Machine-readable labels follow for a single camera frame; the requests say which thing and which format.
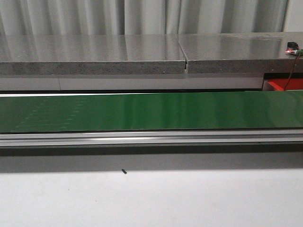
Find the green conveyor belt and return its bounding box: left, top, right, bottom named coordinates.
left=0, top=90, right=303, bottom=133

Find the grey stone countertop slab left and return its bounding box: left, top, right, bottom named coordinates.
left=0, top=35, right=186, bottom=75

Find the grey stone countertop slab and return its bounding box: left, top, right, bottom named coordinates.
left=0, top=35, right=186, bottom=75
left=178, top=32, right=303, bottom=73

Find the grey stone countertop slab right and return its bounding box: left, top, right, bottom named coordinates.
left=178, top=32, right=303, bottom=73

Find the red plastic bin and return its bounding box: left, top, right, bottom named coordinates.
left=268, top=79, right=303, bottom=91

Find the small sensor circuit board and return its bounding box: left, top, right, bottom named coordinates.
left=285, top=42, right=303, bottom=55

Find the grey pleated curtain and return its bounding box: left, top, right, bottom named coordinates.
left=0, top=0, right=303, bottom=35

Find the aluminium conveyor side rail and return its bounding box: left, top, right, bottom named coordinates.
left=0, top=129, right=303, bottom=147

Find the thin red orange wire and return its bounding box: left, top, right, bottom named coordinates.
left=284, top=53, right=301, bottom=91

